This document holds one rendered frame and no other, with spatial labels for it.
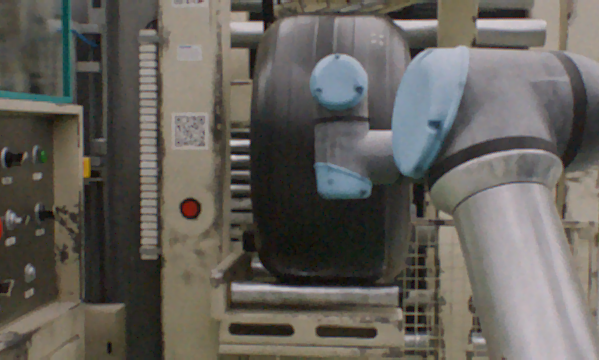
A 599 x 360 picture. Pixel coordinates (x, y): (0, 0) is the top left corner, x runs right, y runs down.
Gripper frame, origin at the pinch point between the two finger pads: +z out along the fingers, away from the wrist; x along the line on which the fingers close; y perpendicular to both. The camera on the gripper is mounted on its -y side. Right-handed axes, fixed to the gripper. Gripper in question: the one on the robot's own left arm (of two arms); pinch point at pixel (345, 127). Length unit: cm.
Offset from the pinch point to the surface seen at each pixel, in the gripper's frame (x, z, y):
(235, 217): 30, 63, -15
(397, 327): -9.9, 15.9, -36.5
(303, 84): 7.7, 2.7, 8.1
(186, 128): 33.1, 21.1, 2.3
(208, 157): 28.6, 21.9, -3.6
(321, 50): 4.7, 6.2, 15.1
